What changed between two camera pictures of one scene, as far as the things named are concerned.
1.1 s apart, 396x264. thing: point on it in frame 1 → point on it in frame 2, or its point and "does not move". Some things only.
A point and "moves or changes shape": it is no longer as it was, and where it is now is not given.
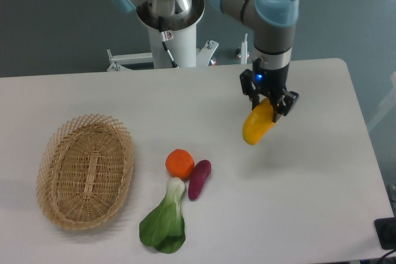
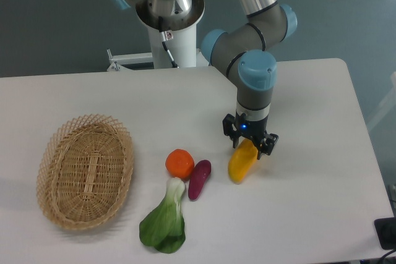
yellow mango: [258, 122] moves or changes shape
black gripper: [270, 82] → [253, 130]
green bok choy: [164, 227] does not move
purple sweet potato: [200, 174] does not move
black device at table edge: [385, 229] does not move
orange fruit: [179, 163] does not move
